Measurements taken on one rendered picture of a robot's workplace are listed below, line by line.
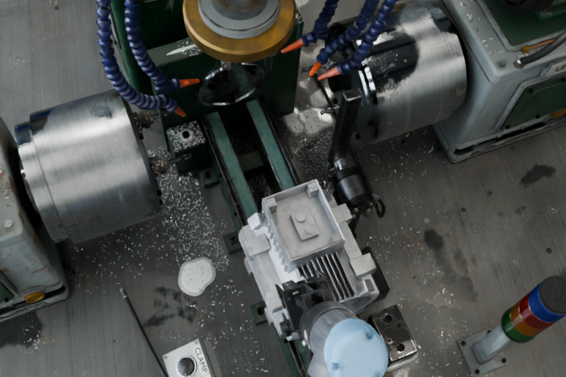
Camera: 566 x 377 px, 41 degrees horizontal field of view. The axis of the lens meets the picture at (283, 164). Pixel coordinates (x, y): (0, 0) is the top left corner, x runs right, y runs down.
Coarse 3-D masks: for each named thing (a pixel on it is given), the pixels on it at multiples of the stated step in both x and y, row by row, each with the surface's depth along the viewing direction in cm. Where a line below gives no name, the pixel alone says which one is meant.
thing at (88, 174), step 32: (96, 96) 136; (32, 128) 130; (64, 128) 130; (96, 128) 130; (128, 128) 130; (32, 160) 128; (64, 160) 127; (96, 160) 128; (128, 160) 129; (160, 160) 137; (32, 192) 127; (64, 192) 127; (96, 192) 129; (128, 192) 131; (160, 192) 135; (64, 224) 130; (96, 224) 133; (128, 224) 138
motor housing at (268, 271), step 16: (240, 240) 138; (272, 240) 132; (352, 240) 134; (256, 256) 131; (272, 256) 131; (336, 256) 128; (352, 256) 132; (256, 272) 133; (272, 272) 130; (304, 272) 126; (336, 272) 128; (352, 272) 130; (272, 288) 129; (336, 288) 125; (352, 288) 126; (352, 304) 139
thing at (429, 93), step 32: (384, 32) 141; (416, 32) 141; (448, 32) 143; (384, 64) 139; (416, 64) 140; (448, 64) 141; (384, 96) 139; (416, 96) 141; (448, 96) 144; (384, 128) 144; (416, 128) 150
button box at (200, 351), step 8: (192, 344) 124; (200, 344) 123; (208, 344) 126; (176, 352) 124; (184, 352) 124; (192, 352) 123; (200, 352) 123; (208, 352) 125; (168, 360) 124; (176, 360) 124; (200, 360) 122; (208, 360) 123; (216, 360) 126; (168, 368) 124; (176, 368) 123; (200, 368) 122; (208, 368) 122; (216, 368) 125; (176, 376) 123; (184, 376) 122; (192, 376) 122; (200, 376) 122; (208, 376) 121; (216, 376) 123
